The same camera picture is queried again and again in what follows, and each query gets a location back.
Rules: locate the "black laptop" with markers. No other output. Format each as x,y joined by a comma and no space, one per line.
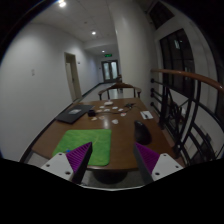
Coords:
72,115

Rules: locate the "double glass door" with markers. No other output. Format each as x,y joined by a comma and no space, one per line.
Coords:
110,70

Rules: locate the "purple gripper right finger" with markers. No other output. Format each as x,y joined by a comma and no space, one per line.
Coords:
154,166

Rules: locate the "side doorway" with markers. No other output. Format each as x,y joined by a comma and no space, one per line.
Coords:
72,76

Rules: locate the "white card near mat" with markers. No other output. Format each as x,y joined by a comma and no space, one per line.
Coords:
115,121

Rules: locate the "wooden chair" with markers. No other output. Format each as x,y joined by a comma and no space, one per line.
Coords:
120,86

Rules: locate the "black computer mouse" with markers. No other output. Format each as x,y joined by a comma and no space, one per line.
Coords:
141,133

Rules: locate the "white notepad with pen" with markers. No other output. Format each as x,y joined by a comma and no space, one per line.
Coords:
146,115

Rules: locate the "green exit sign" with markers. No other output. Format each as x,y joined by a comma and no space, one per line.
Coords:
108,55

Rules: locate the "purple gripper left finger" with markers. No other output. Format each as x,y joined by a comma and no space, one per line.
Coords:
72,165

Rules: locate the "wooden stair handrail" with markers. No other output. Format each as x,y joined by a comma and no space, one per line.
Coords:
194,76

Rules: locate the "dark window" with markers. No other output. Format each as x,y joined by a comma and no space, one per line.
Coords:
177,55

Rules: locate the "small black box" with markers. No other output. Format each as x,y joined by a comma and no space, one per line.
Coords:
91,113

